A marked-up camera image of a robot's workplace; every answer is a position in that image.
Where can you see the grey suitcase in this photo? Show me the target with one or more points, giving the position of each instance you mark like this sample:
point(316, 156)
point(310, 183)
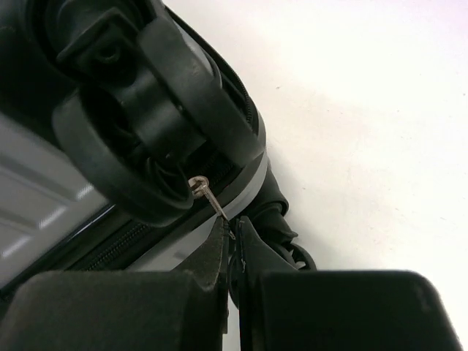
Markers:
point(118, 120)

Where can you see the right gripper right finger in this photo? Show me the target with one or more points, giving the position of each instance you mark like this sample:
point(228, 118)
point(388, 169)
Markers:
point(283, 308)

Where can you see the silver zipper pull tab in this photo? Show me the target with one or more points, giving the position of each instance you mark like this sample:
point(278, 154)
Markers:
point(208, 197)

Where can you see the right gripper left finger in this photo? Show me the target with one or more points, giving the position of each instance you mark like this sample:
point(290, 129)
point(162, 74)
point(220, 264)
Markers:
point(181, 309)

